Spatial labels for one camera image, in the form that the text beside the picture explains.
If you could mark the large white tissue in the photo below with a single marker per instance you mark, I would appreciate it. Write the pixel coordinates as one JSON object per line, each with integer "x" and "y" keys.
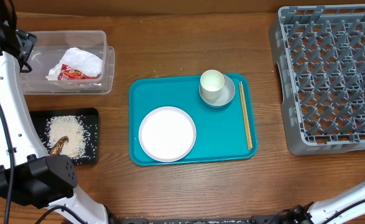
{"x": 81, "y": 60}

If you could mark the wooden chopstick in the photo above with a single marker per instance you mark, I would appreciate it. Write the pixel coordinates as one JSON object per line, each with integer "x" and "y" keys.
{"x": 246, "y": 109}
{"x": 243, "y": 109}

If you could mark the pile of rice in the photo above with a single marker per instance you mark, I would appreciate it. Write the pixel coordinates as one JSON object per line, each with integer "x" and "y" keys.
{"x": 74, "y": 129}

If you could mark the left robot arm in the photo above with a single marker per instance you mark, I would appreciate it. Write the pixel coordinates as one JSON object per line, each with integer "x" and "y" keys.
{"x": 28, "y": 174}

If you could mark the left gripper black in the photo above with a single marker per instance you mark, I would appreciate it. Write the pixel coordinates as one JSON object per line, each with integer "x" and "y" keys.
{"x": 28, "y": 41}

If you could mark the wooden chopstick left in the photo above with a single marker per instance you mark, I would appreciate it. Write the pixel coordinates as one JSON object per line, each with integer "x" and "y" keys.
{"x": 243, "y": 109}

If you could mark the large white plate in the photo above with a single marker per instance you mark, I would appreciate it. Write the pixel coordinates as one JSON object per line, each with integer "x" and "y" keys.
{"x": 167, "y": 134}

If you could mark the grey dishwasher rack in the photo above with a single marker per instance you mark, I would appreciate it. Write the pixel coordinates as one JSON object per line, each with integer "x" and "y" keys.
{"x": 320, "y": 54}

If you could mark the teal plastic tray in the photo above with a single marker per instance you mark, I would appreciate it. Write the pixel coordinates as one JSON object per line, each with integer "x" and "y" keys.
{"x": 222, "y": 134}

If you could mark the clear plastic bin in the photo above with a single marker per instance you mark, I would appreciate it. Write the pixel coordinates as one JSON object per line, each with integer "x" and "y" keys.
{"x": 50, "y": 48}

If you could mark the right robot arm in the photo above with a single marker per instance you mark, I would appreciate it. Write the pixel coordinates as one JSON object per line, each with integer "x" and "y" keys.
{"x": 340, "y": 209}

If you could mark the brown food scrap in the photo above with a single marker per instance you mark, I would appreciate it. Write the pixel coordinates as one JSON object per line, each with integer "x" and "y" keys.
{"x": 58, "y": 146}

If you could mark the wooden chopstick right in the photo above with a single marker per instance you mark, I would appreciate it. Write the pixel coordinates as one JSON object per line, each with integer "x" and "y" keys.
{"x": 246, "y": 109}

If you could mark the white paper cup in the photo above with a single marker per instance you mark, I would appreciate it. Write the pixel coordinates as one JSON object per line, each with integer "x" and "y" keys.
{"x": 211, "y": 83}

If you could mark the black waste tray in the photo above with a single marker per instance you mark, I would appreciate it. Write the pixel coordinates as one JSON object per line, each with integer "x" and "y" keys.
{"x": 90, "y": 119}

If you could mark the red snack wrapper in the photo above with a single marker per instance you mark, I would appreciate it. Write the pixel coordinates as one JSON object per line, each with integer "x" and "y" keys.
{"x": 69, "y": 73}

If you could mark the grey small bowl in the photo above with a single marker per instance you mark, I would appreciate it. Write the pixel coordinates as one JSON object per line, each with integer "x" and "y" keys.
{"x": 226, "y": 96}

